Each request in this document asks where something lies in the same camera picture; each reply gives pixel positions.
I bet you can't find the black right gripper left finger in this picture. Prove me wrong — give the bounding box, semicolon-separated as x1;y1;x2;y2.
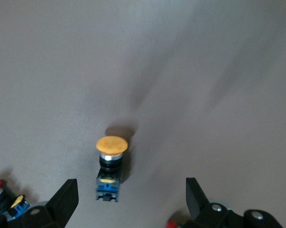
0;179;79;228

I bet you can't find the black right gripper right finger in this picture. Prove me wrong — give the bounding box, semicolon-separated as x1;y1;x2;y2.
182;177;283;228

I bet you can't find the yellow mushroom push button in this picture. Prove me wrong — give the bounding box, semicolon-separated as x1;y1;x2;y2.
95;135;129;202

